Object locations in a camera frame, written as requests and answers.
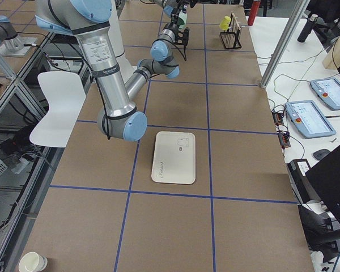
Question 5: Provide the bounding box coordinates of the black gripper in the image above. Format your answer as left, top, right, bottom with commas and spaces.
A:
176, 0, 196, 10
159, 8, 184, 43

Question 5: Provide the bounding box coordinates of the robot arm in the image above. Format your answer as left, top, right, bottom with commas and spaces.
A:
35, 1, 189, 141

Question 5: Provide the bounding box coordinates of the yellow cup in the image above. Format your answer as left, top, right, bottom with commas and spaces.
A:
219, 16, 231, 31

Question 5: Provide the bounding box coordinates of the cream rabbit tray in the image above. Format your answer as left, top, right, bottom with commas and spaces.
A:
151, 131, 196, 185

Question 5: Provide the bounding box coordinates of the paper cup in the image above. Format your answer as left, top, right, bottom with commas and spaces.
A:
18, 252, 48, 272

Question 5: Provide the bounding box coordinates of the red bottle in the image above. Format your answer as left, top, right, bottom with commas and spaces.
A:
247, 0, 261, 26

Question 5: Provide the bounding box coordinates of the black bottle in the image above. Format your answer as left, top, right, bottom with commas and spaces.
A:
297, 14, 318, 43

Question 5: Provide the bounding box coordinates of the white chair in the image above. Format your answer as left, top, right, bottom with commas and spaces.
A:
29, 71, 86, 148

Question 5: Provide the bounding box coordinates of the near teach pendant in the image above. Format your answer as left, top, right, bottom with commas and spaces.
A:
285, 100, 336, 139

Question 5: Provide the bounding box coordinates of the teach pendant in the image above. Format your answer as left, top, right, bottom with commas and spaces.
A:
285, 100, 336, 139
310, 78, 340, 111

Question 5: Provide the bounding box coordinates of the far teach pendant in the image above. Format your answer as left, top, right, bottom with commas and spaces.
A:
310, 78, 340, 111

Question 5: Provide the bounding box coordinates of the black computer mouse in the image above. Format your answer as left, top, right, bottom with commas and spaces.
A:
312, 149, 330, 161

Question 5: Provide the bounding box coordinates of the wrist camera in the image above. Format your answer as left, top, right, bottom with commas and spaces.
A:
182, 27, 190, 46

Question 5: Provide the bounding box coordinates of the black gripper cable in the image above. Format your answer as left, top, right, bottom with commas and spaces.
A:
172, 36, 188, 62

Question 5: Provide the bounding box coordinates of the black wire cup rack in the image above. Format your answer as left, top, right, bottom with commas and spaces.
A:
219, 12, 242, 50

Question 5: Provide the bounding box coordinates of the aluminium frame post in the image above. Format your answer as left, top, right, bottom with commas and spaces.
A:
260, 0, 310, 89

